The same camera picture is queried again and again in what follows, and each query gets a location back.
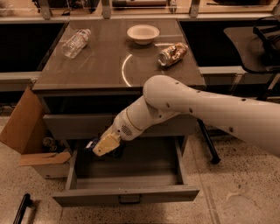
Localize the dark blue rxbar wrapper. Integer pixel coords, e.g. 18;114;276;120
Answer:
83;137;125;158

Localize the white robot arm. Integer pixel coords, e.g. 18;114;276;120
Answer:
93;75;280;157

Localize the open grey lower drawer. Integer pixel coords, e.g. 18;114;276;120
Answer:
53;136;199;207

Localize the closed grey upper drawer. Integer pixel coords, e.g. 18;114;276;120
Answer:
43;114;197;140

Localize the grey drawer cabinet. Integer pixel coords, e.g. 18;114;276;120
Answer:
31;18;207;142

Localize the brown cardboard box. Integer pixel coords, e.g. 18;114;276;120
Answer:
0;87;71;179

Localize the clear plastic water bottle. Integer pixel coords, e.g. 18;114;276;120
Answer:
61;29;91;59

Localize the black pole on floor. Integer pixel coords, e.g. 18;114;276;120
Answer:
13;193;32;224

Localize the black table leg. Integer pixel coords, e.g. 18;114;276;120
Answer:
198;120;221;165

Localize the white paper bowl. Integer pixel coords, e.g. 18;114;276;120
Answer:
127;24;159;45

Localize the black office chair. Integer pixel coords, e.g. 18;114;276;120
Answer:
224;16;280;74

